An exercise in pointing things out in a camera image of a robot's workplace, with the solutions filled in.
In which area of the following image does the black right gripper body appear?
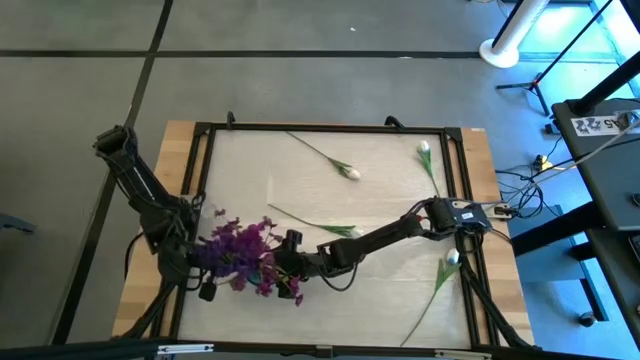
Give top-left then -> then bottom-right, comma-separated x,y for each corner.
272,227 -> 326,301

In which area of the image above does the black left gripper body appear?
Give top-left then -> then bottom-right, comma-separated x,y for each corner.
149,219 -> 206,294

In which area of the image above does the dark violet artificial flower bunch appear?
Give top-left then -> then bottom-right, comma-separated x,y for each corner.
194,222 -> 274,279

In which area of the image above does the clear glass vase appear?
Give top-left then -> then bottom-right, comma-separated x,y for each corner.
198,198 -> 226,227

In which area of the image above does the white artificial tulip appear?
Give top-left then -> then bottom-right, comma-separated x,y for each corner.
267,203 -> 366,240
285,130 -> 362,182
400,248 -> 462,347
416,140 -> 442,197

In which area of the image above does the white table mat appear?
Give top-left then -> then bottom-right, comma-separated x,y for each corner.
177,129 -> 474,350

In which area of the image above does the grey-blue chair leg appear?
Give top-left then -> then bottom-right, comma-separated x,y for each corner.
0,212 -> 39,235

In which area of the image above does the white pillar with round base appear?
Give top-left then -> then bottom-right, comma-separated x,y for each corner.
478,0 -> 551,69

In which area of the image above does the black tripod stand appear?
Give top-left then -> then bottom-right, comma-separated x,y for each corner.
494,0 -> 615,117

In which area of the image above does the black desk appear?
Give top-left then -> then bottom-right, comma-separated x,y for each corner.
509,97 -> 640,331

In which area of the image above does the white paper label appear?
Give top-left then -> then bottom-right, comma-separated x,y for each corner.
570,114 -> 622,137

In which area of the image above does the silver metal bracket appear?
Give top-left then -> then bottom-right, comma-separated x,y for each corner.
156,343 -> 215,356

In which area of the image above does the black aluminium table frame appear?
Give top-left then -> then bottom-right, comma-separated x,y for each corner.
149,121 -> 531,350

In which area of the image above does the black camera mount beam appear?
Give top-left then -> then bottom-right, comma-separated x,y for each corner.
0,338 -> 640,360

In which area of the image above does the white cable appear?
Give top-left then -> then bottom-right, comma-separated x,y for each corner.
529,118 -> 640,186

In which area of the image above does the black diagonal post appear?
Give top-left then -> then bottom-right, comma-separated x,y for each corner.
569,49 -> 640,115

